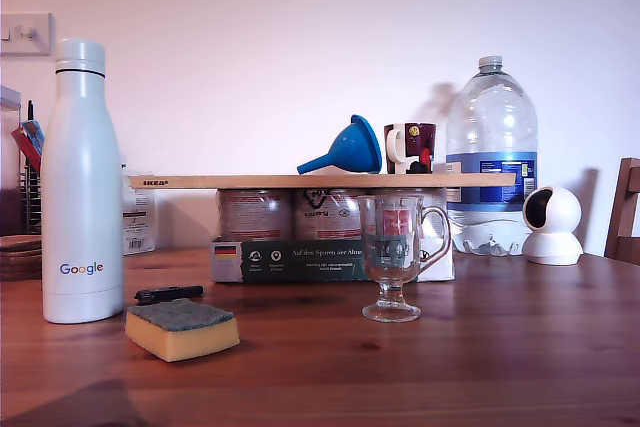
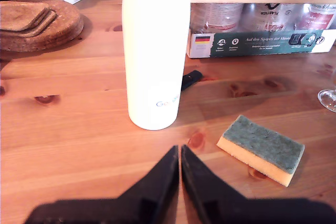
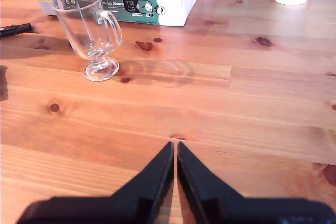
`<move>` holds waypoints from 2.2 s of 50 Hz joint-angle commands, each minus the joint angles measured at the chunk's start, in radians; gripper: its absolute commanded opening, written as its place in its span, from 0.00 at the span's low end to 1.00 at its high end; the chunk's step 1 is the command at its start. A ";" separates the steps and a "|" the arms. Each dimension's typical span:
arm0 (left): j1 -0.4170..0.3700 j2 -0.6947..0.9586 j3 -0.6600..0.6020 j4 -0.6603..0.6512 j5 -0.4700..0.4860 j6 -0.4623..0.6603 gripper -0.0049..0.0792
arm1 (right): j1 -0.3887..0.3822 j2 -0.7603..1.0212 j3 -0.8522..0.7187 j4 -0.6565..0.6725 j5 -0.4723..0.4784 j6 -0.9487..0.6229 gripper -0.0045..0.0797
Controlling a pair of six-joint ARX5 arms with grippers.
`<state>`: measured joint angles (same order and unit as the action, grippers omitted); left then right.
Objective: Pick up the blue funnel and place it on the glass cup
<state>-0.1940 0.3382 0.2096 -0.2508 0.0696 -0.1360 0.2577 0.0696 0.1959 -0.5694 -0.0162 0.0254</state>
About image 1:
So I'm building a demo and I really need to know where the blue plastic funnel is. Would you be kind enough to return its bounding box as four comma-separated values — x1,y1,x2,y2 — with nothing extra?
296,114,384,176

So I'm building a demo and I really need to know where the wooden IKEA board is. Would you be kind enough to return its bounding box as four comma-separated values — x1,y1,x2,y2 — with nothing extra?
128,173,517,189

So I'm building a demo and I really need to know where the large clear plastic water bottle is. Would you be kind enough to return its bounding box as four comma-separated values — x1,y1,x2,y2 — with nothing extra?
444,55,540,257

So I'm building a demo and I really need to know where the white box with barcode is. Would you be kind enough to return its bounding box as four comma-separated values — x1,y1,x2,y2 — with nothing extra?
121,161,157,254

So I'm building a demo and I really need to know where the yellow sponge green scourer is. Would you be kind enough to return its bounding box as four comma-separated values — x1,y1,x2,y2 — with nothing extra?
124,297,241,363

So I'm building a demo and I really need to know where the white Google steel bottle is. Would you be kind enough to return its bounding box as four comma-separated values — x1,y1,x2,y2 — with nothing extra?
41,38,126,325

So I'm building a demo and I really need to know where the red and blue packet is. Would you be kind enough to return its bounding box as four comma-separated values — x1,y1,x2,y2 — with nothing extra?
10,119,47,168

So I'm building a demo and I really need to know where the brown wooden chair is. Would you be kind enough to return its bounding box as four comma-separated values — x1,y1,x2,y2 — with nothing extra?
603,157,640,263

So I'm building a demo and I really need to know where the dark red mug white handle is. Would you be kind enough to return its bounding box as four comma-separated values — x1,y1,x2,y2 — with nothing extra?
383,121,434,176

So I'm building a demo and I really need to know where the footed glass cup with handle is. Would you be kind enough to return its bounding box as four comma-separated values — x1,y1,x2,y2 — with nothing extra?
356,195,453,324

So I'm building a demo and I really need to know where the white round security camera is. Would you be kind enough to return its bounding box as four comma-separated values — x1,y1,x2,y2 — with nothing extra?
521,186,584,265

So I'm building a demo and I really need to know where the metal wire rack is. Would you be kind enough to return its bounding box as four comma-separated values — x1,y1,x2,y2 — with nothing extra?
17,146,44,238

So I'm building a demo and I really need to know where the white wall switch plate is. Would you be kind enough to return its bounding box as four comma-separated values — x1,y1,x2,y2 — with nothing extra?
0,12,55,57

